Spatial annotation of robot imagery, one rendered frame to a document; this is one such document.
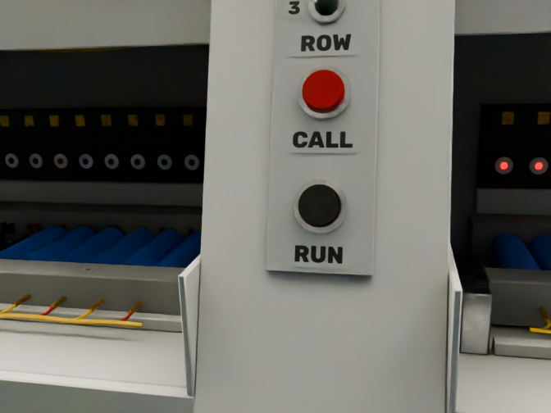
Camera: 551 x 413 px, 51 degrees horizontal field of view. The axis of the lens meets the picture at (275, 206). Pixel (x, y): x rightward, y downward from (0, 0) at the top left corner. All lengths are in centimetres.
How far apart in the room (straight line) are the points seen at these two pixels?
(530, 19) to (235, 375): 18
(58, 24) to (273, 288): 15
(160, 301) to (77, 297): 4
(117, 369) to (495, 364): 16
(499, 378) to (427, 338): 5
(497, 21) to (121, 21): 15
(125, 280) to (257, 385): 10
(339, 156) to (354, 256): 4
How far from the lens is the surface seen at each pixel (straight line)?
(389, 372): 22
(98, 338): 29
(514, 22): 25
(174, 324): 29
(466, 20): 25
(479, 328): 27
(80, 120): 44
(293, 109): 22
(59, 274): 31
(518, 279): 29
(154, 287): 29
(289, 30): 23
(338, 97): 22
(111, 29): 27
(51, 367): 28
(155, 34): 27
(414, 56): 23
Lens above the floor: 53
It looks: 3 degrees up
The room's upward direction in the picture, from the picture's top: 2 degrees clockwise
